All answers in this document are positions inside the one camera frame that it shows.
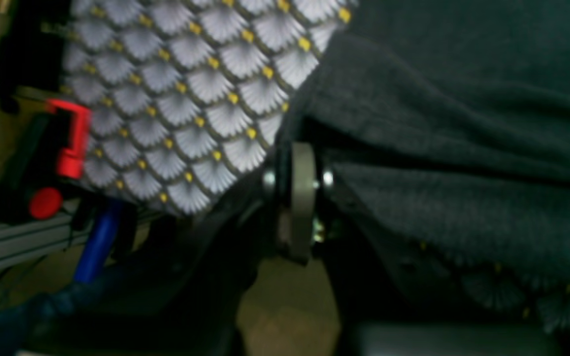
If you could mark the fan-patterned table cloth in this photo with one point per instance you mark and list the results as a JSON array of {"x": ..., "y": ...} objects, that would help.
[{"x": 186, "y": 96}]

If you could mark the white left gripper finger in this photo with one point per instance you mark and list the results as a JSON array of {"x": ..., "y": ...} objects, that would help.
[{"x": 295, "y": 182}]

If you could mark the blue handled clamp bar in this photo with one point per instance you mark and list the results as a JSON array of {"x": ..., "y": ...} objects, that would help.
[{"x": 99, "y": 243}]

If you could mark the dark grey T-shirt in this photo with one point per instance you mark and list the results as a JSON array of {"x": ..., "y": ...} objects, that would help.
[{"x": 449, "y": 122}]

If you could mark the left edge red clamp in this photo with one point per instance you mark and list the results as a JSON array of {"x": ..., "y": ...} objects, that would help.
[{"x": 70, "y": 155}]

